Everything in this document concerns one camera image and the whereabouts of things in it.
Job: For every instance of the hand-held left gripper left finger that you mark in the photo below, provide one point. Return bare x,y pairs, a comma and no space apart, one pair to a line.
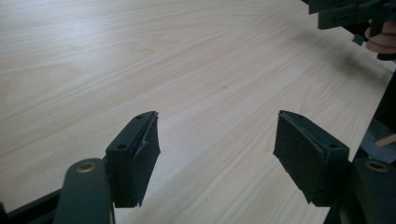
124,168

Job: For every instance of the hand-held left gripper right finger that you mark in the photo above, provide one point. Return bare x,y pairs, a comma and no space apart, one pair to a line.
308,161

